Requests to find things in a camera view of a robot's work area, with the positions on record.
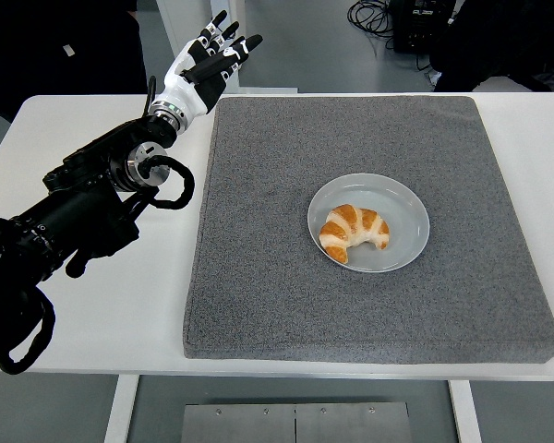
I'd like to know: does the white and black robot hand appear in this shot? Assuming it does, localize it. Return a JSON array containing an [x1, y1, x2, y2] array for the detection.
[[163, 9, 263, 116]]

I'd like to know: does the golden brown croissant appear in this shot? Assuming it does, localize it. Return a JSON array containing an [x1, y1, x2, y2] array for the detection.
[[319, 203, 391, 265]]

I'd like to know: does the round grey plate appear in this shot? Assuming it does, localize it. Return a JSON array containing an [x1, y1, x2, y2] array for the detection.
[[307, 173, 431, 273]]

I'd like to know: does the grey metal plate with screws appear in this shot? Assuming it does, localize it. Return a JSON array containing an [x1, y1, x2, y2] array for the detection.
[[180, 401, 412, 443]]

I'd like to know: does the person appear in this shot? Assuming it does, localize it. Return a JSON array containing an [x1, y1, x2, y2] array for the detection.
[[0, 0, 150, 124], [428, 0, 554, 93]]

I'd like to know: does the black electronics box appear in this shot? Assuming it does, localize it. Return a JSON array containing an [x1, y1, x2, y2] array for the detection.
[[391, 0, 458, 53]]

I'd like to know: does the grey fabric mat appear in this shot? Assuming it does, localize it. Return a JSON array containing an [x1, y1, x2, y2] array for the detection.
[[183, 95, 554, 365]]

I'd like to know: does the white table leg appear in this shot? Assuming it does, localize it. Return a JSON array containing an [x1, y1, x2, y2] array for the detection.
[[448, 380, 484, 443], [103, 374, 140, 443]]

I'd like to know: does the black floor cable bundle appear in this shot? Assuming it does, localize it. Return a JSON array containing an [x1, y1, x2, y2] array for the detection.
[[348, 0, 396, 51]]

